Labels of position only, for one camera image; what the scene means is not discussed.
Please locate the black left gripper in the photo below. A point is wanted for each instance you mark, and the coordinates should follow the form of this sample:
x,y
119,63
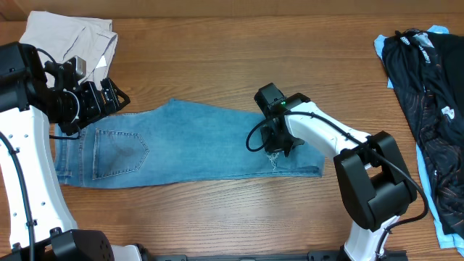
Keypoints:
x,y
97,108

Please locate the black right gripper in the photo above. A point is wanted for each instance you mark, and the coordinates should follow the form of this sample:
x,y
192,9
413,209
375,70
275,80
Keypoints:
x,y
271,145

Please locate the folded beige trousers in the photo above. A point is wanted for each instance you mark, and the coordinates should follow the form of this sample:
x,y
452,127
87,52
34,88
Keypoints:
x,y
63,37

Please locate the light blue denim jeans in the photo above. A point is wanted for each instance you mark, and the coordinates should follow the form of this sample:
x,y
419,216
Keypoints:
x,y
180,141

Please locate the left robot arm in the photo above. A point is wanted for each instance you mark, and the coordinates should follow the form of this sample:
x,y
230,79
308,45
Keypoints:
x,y
34,95

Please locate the light blue garment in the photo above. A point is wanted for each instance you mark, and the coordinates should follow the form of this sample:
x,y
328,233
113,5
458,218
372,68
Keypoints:
x,y
435,224

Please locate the black patterned garment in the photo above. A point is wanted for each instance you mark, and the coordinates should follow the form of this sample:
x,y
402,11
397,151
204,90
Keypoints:
x,y
431,108

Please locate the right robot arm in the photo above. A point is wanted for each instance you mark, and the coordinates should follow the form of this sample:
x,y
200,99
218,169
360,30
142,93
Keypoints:
x,y
374,182

